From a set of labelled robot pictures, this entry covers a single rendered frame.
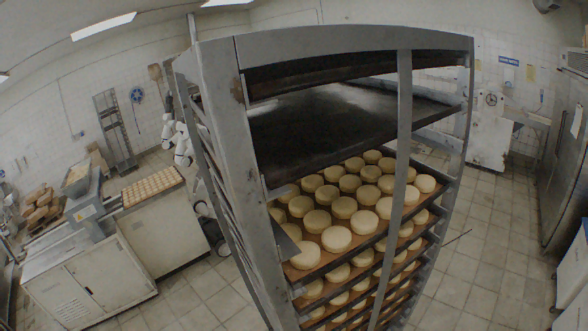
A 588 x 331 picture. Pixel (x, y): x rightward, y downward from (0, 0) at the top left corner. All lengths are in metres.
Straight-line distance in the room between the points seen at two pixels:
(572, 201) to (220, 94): 2.63
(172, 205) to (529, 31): 5.23
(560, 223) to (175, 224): 3.57
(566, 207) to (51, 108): 8.00
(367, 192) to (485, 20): 4.25
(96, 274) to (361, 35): 2.28
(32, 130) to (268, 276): 6.22
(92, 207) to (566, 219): 3.88
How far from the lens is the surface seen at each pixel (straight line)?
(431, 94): 0.56
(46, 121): 6.24
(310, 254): 0.39
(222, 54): 0.20
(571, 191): 2.59
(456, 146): 0.56
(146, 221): 2.24
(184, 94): 0.81
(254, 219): 0.25
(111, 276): 2.31
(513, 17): 4.61
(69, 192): 2.04
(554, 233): 2.81
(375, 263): 0.52
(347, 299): 0.57
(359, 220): 0.45
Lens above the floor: 1.81
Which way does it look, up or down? 28 degrees down
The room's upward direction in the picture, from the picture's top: 8 degrees counter-clockwise
